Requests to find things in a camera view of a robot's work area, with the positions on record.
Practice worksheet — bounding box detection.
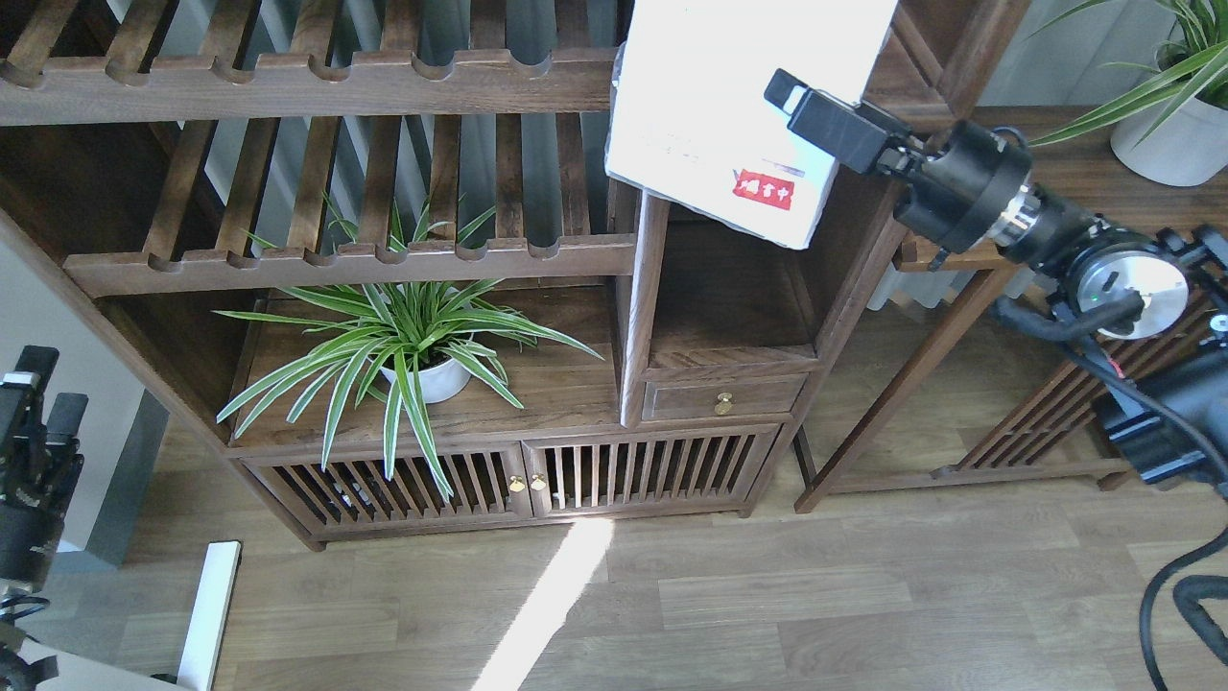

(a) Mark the white plant pot at right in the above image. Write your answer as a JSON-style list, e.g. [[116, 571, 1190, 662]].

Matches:
[[1111, 41, 1227, 187]]

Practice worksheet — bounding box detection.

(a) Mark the spider plant at right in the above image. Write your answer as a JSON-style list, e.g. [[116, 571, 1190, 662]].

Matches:
[[1032, 1, 1227, 146]]

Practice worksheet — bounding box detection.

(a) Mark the brass drawer knob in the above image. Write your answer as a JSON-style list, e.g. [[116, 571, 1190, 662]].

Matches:
[[712, 392, 736, 419]]

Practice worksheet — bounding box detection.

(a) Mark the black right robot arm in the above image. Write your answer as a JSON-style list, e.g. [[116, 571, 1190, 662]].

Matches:
[[764, 69, 1226, 497]]

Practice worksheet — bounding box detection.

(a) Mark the dark wooden side shelf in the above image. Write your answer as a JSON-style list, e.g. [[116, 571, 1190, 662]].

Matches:
[[795, 133, 1227, 514]]

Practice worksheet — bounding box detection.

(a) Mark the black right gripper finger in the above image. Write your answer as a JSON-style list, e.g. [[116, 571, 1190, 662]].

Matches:
[[765, 68, 815, 126]]

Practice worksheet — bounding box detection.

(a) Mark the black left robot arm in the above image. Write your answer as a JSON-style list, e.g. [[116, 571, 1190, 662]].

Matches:
[[1, 345, 88, 690]]

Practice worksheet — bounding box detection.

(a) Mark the dark wooden bookshelf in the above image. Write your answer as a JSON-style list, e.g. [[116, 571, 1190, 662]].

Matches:
[[0, 0, 1027, 554]]

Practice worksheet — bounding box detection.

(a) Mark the white table leg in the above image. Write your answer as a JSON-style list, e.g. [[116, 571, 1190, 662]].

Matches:
[[177, 539, 242, 690]]

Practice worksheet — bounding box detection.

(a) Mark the white book red label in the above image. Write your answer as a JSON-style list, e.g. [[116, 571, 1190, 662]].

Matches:
[[604, 1, 896, 250]]

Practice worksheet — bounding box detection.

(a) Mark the spider plant on shelf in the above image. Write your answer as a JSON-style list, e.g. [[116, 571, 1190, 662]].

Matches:
[[212, 190, 604, 503]]

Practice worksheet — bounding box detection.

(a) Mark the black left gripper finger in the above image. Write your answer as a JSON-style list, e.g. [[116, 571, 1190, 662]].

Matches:
[[12, 345, 60, 385], [45, 393, 88, 461]]

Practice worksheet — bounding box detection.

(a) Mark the white plant pot on shelf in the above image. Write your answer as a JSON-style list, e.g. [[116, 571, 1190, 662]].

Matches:
[[379, 357, 472, 404]]

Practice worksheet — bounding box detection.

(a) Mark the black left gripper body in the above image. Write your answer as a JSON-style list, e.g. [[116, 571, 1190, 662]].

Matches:
[[1, 379, 84, 595]]

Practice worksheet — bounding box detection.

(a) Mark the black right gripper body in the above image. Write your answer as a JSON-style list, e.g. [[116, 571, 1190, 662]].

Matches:
[[787, 86, 1066, 272]]

